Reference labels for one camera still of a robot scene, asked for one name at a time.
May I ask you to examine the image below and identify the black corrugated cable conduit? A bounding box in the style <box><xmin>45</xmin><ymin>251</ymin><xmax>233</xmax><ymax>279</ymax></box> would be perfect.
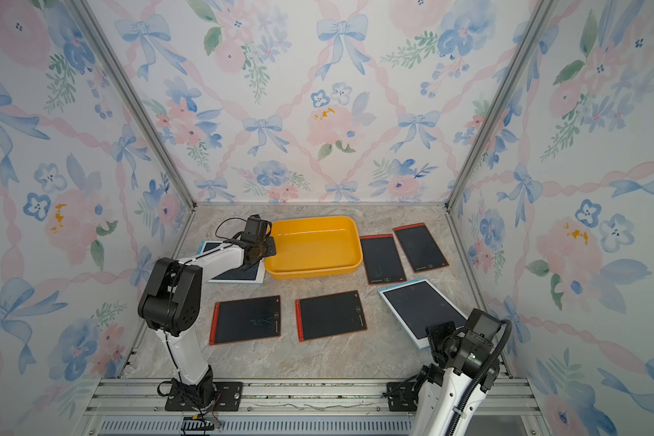
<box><xmin>443</xmin><ymin>318</ymin><xmax>514</xmax><ymax>436</ymax></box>

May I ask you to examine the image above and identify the aluminium mounting rail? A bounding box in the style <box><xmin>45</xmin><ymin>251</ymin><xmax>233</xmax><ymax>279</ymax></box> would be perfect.
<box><xmin>73</xmin><ymin>377</ymin><xmax>552</xmax><ymax>436</ymax></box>

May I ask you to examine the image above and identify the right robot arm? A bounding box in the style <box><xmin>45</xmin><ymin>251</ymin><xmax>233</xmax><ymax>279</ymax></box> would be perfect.
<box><xmin>410</xmin><ymin>312</ymin><xmax>508</xmax><ymax>435</ymax></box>

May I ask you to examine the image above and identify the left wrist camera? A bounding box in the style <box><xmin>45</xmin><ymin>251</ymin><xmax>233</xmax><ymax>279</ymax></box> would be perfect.
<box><xmin>241</xmin><ymin>214</ymin><xmax>272</xmax><ymax>245</ymax></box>

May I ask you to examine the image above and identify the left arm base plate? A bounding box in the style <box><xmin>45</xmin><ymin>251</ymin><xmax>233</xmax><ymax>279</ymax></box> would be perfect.
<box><xmin>158</xmin><ymin>379</ymin><xmax>243</xmax><ymax>413</ymax></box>

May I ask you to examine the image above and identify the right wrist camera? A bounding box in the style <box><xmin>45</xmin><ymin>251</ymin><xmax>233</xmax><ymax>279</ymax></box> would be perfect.
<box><xmin>465</xmin><ymin>309</ymin><xmax>502</xmax><ymax>343</ymax></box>

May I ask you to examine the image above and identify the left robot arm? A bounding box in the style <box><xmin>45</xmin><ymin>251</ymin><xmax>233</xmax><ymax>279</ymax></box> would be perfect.
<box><xmin>138</xmin><ymin>236</ymin><xmax>276</xmax><ymax>408</ymax></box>

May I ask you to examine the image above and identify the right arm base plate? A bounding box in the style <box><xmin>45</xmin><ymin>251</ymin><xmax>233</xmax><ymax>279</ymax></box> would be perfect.
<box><xmin>383</xmin><ymin>381</ymin><xmax>418</xmax><ymax>412</ymax></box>

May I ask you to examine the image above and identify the yellow plastic storage box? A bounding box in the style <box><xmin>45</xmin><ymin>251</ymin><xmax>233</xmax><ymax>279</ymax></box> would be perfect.
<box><xmin>265</xmin><ymin>216</ymin><xmax>363</xmax><ymax>280</ymax></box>

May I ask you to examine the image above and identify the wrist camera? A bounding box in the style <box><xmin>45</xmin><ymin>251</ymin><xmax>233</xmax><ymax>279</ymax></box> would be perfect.
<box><xmin>465</xmin><ymin>309</ymin><xmax>502</xmax><ymax>343</ymax></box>
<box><xmin>241</xmin><ymin>214</ymin><xmax>272</xmax><ymax>245</ymax></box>

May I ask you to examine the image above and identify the red writing tablet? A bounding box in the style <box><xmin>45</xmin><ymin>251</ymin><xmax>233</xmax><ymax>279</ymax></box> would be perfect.
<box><xmin>295</xmin><ymin>291</ymin><xmax>368</xmax><ymax>343</ymax></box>
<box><xmin>393</xmin><ymin>223</ymin><xmax>449</xmax><ymax>273</ymax></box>
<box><xmin>209</xmin><ymin>295</ymin><xmax>282</xmax><ymax>346</ymax></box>
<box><xmin>361</xmin><ymin>234</ymin><xmax>407</xmax><ymax>285</ymax></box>

